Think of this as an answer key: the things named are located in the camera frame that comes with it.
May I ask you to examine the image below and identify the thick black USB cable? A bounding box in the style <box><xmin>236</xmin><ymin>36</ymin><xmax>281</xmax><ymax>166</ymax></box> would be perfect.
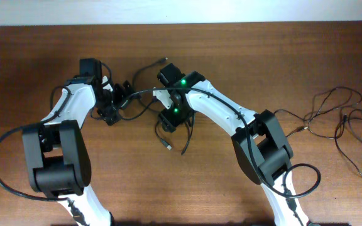
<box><xmin>118</xmin><ymin>56</ymin><xmax>195</xmax><ymax>156</ymax></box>

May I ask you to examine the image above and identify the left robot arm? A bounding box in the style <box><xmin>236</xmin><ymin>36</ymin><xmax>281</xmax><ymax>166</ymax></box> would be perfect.
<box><xmin>22</xmin><ymin>58</ymin><xmax>135</xmax><ymax>225</ymax></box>

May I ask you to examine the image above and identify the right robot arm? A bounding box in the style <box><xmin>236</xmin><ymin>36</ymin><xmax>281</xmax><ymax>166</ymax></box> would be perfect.
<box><xmin>153</xmin><ymin>63</ymin><xmax>311</xmax><ymax>225</ymax></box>

